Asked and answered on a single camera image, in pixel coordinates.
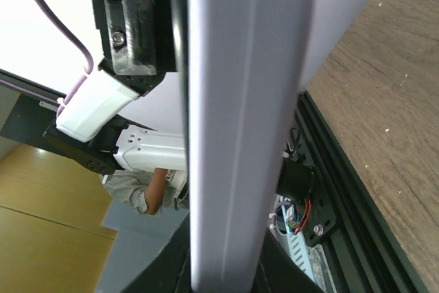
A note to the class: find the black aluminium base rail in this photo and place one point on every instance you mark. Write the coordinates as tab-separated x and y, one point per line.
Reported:
357	250

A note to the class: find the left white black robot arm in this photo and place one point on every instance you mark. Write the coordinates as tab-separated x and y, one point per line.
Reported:
90	130

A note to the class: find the light blue slotted cable duct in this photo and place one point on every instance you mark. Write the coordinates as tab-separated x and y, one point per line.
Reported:
285	218

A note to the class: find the lilac phone case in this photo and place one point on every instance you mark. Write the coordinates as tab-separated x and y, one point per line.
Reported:
248	59

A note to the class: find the left black frame post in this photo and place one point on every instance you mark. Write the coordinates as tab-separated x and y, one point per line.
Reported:
29	88

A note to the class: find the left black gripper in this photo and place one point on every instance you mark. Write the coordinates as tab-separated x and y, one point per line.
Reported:
137	41

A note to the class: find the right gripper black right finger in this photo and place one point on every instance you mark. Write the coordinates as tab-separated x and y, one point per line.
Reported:
277	273

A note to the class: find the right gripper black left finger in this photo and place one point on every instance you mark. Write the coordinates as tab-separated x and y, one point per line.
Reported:
170	271

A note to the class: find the person in striped shirt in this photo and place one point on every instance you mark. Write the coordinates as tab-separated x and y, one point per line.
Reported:
146	192

